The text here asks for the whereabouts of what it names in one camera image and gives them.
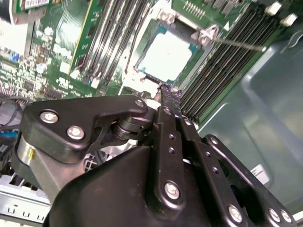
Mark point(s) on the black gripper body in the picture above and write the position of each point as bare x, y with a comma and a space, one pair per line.
106, 196

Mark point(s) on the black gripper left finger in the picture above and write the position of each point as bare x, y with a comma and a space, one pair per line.
71, 111

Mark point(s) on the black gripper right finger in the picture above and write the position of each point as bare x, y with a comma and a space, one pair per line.
202, 151

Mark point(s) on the metal socket cover frame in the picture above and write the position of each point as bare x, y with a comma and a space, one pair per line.
132, 85

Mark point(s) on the thin metal locking lever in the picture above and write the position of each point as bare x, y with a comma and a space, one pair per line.
236, 44
127, 62

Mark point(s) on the silver green CPU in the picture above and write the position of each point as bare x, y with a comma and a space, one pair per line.
163, 56

